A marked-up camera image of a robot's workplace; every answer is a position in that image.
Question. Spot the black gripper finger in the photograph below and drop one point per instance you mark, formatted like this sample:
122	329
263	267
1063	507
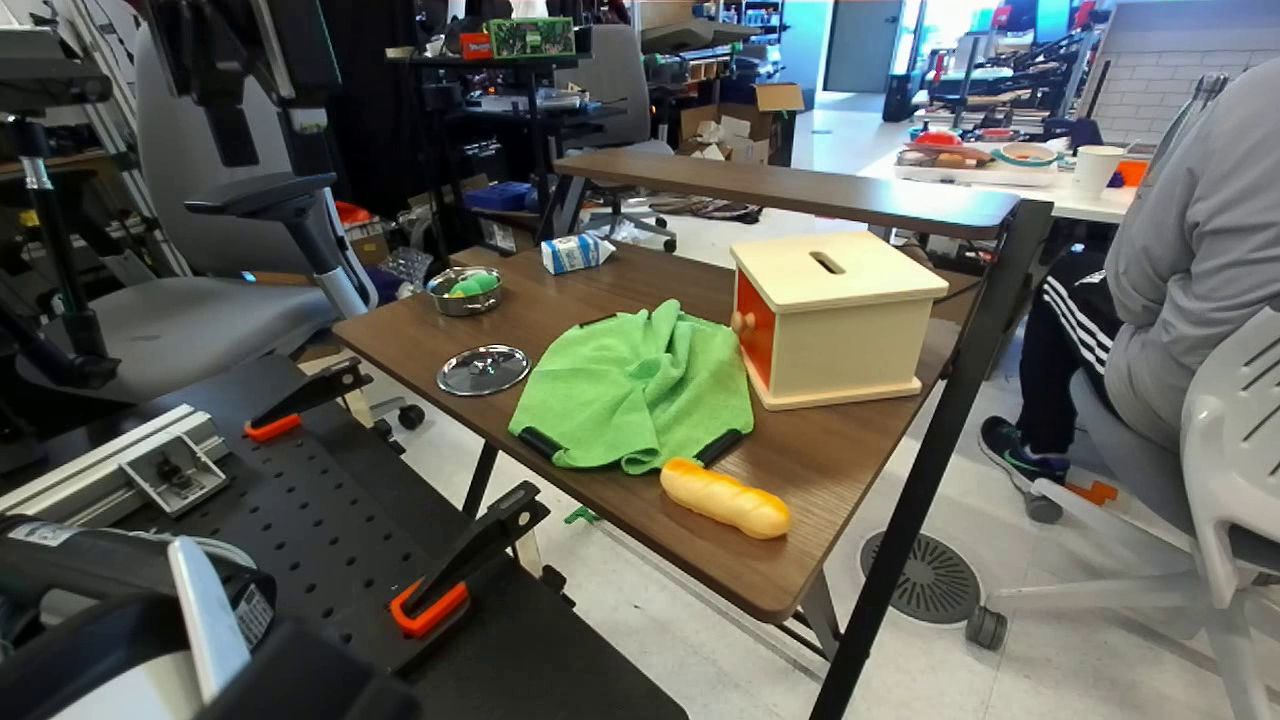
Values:
226	93

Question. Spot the gripper finger silver bar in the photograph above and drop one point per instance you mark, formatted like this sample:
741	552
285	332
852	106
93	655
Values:
305	64

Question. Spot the small silver pot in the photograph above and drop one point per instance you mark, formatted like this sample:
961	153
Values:
460	309

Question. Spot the black tripod stand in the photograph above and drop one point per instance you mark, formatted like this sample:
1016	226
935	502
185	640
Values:
52	240

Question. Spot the grey office chair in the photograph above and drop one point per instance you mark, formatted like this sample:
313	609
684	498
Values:
200	323

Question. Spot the grey swivel chair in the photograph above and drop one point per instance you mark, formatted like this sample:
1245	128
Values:
616	82

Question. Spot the blue and white carton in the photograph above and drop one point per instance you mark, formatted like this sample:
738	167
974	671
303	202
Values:
579	255

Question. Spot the black perforated work platform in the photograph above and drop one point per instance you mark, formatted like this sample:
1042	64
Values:
332	522

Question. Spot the black metal table leg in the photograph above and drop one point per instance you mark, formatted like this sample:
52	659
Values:
482	481
935	440

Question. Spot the green microfiber cloth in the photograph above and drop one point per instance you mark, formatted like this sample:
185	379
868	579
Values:
625	386

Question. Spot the cardboard box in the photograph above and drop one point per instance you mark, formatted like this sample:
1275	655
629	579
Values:
782	99

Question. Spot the long wooden table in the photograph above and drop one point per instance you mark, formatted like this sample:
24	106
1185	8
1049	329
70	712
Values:
802	185

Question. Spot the wooden box with red side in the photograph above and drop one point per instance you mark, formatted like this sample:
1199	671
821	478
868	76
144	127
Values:
843	332

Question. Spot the yellow bread roll toy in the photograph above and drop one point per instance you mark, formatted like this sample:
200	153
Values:
727	502

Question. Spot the white cup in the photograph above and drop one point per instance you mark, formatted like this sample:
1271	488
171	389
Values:
1099	168

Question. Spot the round floor grille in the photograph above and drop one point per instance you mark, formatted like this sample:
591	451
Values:
923	583

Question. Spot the seated person in grey hoodie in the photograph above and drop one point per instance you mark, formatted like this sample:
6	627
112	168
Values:
1200	240

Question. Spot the white chair with casters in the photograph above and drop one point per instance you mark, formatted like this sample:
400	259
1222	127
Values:
1242	466

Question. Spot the grey square bracket plate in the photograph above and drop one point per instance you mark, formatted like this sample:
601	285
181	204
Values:
175	475

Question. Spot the aluminium extrusion rail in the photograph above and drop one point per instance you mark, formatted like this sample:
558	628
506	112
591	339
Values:
82	466

